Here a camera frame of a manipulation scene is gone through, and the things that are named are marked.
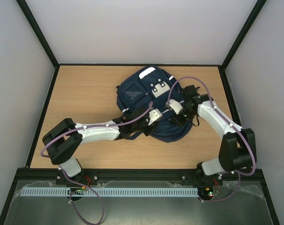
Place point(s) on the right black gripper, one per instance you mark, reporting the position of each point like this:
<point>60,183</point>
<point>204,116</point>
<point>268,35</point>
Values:
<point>177,118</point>

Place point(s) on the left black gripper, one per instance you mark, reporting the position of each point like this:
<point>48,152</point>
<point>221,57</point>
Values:
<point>147,131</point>

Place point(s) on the navy blue school backpack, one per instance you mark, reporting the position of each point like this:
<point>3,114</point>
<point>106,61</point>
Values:
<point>152,83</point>

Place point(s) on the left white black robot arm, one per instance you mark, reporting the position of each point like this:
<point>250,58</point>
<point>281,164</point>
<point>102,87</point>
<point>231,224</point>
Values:
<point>63,140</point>

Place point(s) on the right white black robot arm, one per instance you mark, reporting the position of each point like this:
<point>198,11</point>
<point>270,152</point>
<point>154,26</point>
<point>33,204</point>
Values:
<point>237,149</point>

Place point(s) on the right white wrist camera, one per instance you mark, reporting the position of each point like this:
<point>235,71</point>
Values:
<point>175,106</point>

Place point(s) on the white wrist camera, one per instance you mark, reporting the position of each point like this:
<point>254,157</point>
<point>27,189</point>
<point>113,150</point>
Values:
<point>175,106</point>
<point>154,115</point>

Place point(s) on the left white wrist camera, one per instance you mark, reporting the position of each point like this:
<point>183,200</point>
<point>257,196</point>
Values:
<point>154,115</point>

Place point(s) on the black enclosure frame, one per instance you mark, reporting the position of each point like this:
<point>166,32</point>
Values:
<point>258,175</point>

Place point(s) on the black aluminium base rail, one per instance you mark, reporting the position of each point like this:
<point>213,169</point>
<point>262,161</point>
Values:
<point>186,177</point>

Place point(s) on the light blue slotted cable duct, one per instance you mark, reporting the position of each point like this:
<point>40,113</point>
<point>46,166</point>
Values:
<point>109,192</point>

